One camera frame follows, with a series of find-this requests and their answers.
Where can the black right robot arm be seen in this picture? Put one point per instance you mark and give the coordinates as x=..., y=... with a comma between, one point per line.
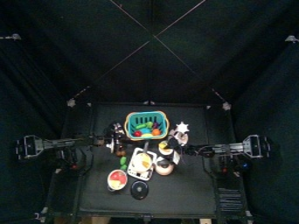
x=234, y=148

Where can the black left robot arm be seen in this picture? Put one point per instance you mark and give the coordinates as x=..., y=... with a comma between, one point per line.
x=58, y=143

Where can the brown toy food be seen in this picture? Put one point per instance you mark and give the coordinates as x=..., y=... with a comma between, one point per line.
x=121, y=152

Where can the orange toy fruit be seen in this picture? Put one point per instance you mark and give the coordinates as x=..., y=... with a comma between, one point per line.
x=157, y=132

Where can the teal basket with orange rim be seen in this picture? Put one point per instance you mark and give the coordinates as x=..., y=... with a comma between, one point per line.
x=130, y=128

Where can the red toy tomato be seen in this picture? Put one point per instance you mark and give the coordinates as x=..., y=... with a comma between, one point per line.
x=138, y=134

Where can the purple toy food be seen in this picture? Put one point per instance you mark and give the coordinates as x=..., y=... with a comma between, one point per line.
x=157, y=125

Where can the blue toy food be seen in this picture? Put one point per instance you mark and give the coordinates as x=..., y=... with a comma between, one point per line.
x=146, y=131

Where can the green toy vegetable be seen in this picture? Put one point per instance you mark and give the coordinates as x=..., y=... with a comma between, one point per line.
x=143, y=126

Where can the red toy food piece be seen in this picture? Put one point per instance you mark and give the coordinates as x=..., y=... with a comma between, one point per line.
x=118, y=176

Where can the white toy pot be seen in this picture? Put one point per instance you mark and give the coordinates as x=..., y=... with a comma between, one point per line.
x=110, y=182

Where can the yellow toy food piece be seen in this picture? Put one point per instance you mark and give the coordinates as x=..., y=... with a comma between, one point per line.
x=115, y=184

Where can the black glossy pot lid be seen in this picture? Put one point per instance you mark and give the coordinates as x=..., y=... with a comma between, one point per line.
x=139, y=190

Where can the black sticker with white text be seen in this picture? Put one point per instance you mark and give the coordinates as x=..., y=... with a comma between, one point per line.
x=230, y=199

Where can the silver frame bracket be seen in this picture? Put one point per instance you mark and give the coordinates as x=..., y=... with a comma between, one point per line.
x=15, y=37
x=71, y=102
x=291, y=38
x=226, y=106

